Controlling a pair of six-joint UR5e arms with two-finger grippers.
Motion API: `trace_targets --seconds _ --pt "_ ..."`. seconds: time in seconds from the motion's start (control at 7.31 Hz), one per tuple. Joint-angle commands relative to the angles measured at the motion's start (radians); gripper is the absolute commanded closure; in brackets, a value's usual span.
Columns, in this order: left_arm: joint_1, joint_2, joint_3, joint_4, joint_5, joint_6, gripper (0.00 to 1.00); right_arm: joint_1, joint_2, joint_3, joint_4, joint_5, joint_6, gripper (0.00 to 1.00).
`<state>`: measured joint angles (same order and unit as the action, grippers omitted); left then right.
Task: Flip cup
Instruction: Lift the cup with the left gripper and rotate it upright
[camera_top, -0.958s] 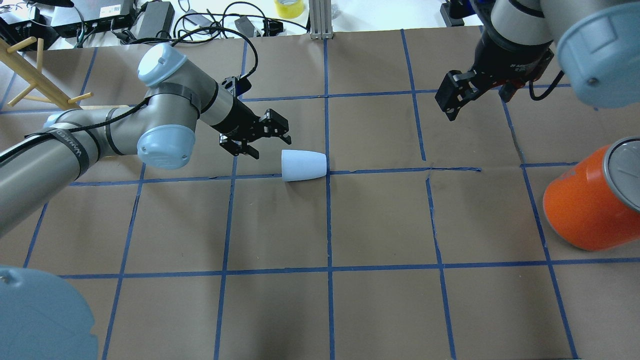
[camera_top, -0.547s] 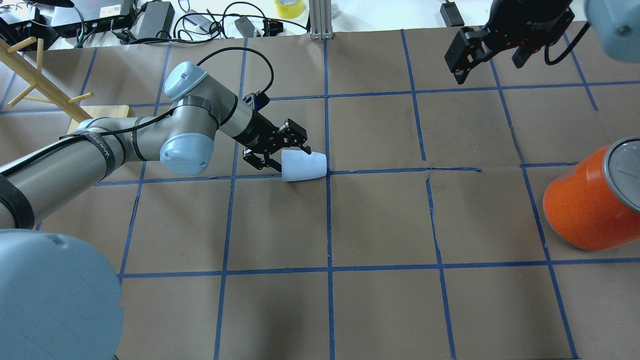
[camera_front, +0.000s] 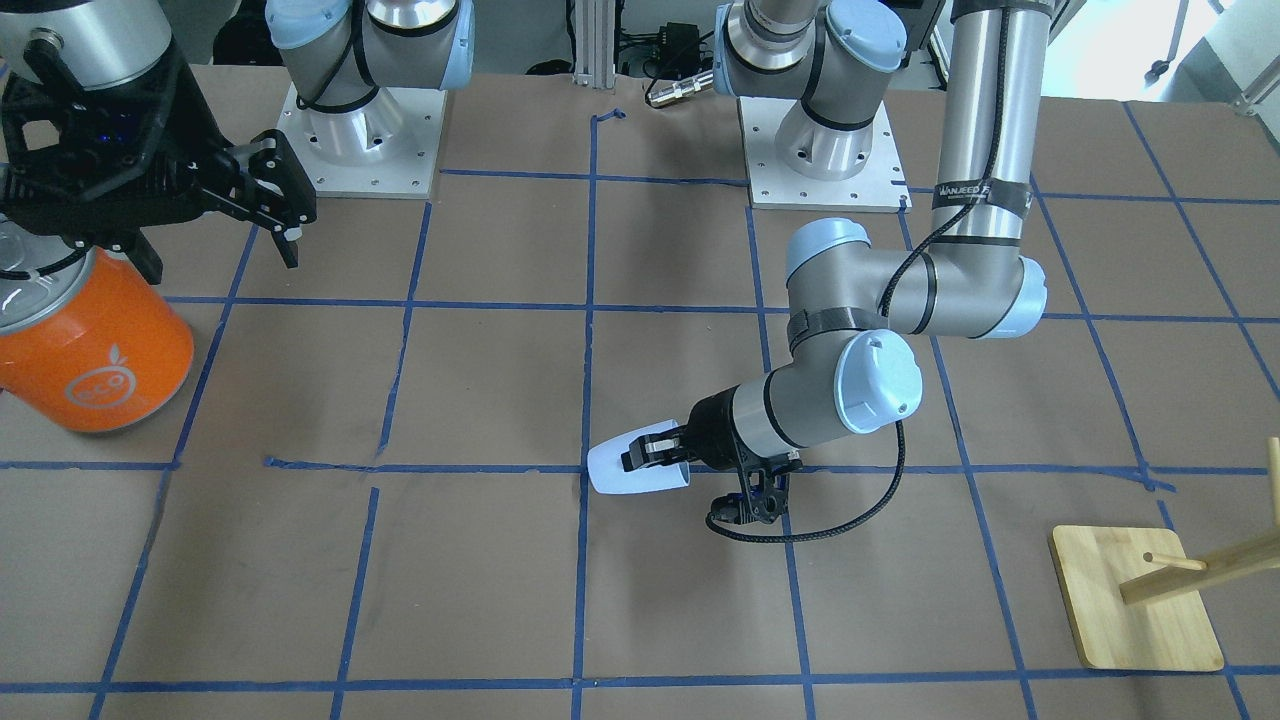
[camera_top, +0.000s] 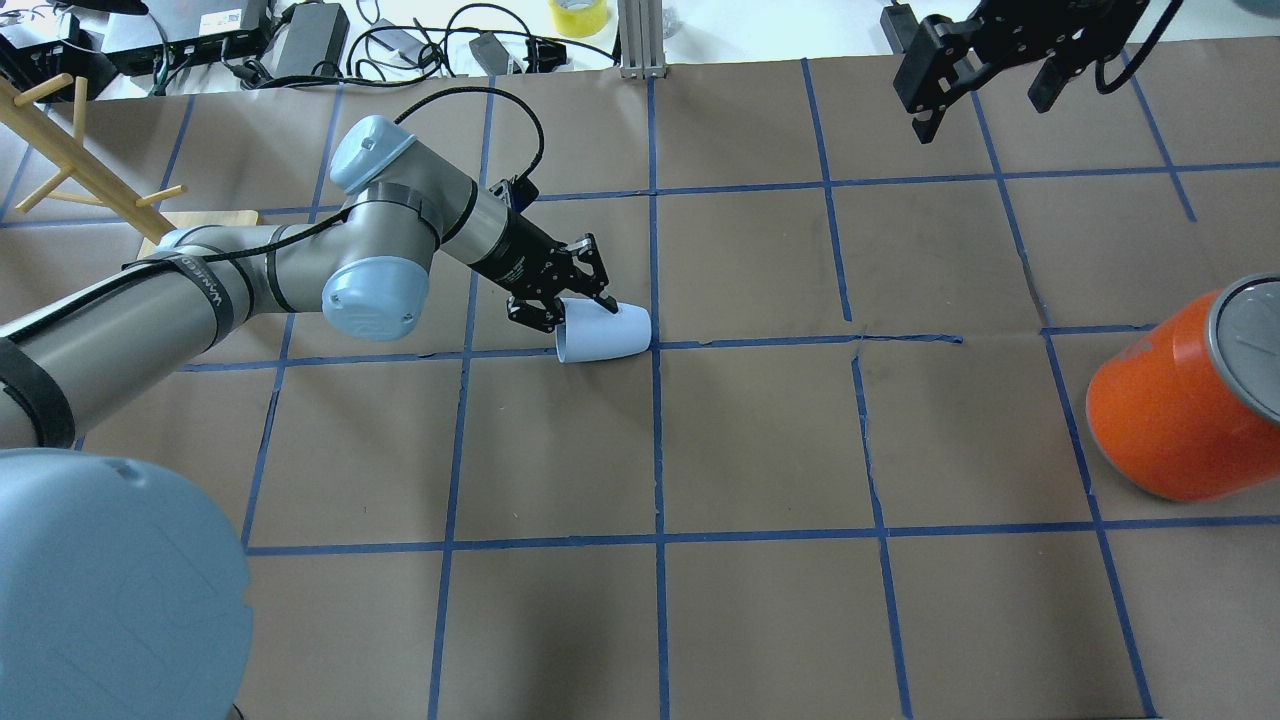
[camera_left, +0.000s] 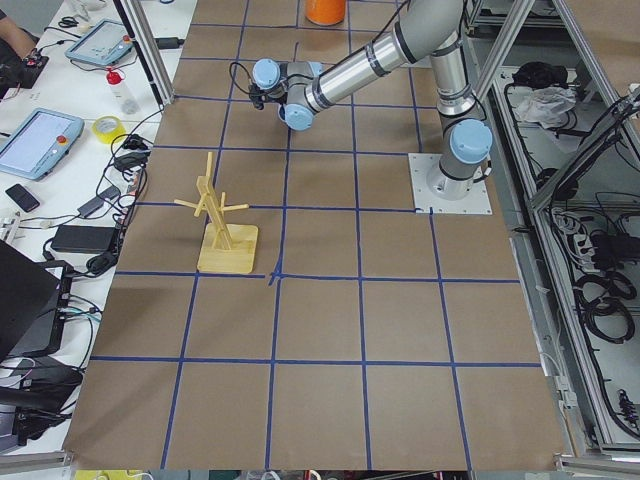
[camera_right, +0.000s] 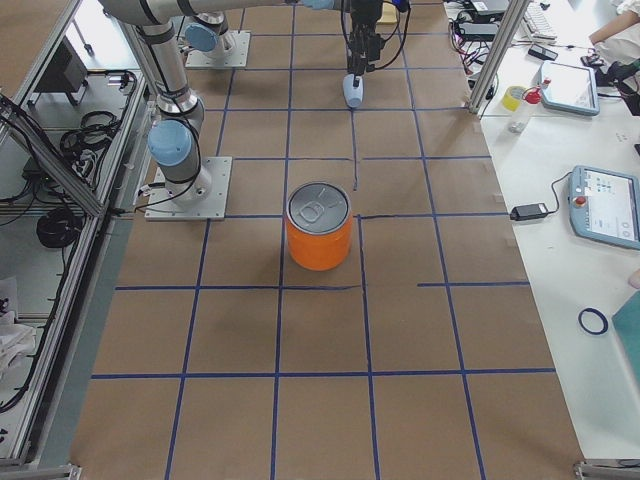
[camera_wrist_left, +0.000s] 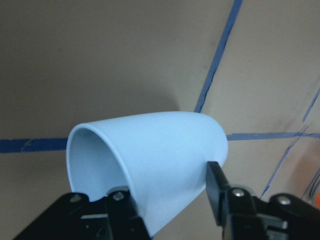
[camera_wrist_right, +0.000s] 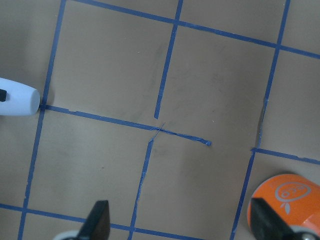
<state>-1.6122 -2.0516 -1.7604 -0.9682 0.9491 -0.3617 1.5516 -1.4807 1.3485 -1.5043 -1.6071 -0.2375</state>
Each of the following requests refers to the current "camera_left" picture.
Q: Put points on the black smartphone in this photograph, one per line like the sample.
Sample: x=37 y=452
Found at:
x=26 y=201

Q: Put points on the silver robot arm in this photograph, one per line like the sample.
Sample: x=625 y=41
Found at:
x=429 y=30

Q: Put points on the yellow tape roll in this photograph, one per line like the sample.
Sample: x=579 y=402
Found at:
x=108 y=129

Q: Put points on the blue teach pendant near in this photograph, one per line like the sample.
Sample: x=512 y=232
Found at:
x=39 y=143

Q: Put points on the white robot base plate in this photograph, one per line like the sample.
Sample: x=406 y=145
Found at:
x=435 y=193

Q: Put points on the red cap squeeze bottle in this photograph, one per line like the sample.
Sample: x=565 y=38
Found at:
x=121 y=92

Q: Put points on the wooden cup rack stand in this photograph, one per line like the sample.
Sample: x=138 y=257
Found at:
x=226 y=248

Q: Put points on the orange cup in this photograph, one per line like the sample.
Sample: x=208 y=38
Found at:
x=325 y=12

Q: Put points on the person forearm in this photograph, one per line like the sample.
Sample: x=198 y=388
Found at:
x=16 y=38

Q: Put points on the large black power brick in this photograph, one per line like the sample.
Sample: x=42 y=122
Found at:
x=83 y=239

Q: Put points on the blue teach pendant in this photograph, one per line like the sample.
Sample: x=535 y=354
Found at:
x=105 y=44
x=39 y=143

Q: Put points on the black laptop computer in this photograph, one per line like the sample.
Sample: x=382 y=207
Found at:
x=33 y=295

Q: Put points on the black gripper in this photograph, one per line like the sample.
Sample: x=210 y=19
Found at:
x=268 y=98

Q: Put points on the aluminium frame post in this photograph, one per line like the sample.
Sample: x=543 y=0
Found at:
x=138 y=28

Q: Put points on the blue teach pendant far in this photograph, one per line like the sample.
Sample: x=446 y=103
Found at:
x=105 y=44

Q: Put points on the white power strip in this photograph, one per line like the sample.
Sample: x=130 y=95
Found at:
x=577 y=240

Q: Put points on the crumpled white cloth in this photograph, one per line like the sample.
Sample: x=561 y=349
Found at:
x=548 y=107

